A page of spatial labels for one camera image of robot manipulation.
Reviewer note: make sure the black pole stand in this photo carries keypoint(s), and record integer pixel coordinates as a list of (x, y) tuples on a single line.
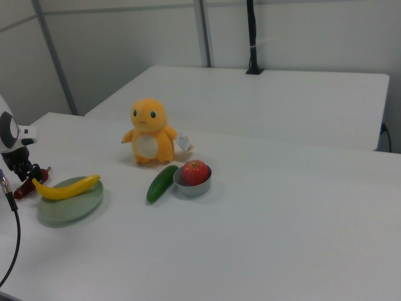
[(252, 37)]

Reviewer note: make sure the yellow toy banana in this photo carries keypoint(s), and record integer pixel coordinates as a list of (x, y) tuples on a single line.
[(62, 191)]

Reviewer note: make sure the pale green plastic plate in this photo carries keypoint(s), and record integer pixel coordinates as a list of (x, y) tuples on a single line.
[(72, 207)]

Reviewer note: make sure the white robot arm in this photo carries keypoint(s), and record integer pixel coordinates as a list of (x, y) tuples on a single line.
[(9, 130)]

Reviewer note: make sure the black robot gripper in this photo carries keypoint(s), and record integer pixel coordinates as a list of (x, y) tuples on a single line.
[(14, 158)]

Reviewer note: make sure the white empty table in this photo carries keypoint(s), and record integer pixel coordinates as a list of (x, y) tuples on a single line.
[(250, 103)]

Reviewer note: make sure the red chili pepper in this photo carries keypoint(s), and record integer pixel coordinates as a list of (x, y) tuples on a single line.
[(25, 189)]

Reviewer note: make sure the red toy apple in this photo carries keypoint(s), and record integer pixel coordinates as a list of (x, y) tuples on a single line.
[(195, 172)]

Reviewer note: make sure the orange plush dinosaur toy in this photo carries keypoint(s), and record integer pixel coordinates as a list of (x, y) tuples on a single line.
[(150, 131)]

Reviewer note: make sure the grey metal bowl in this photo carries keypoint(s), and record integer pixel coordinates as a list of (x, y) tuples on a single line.
[(192, 189)]

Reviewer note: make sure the green toy cucumber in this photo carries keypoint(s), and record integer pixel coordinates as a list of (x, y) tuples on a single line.
[(159, 185)]

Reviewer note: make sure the grey partition post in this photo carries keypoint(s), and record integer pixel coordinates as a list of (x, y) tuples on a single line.
[(204, 31), (53, 53)]

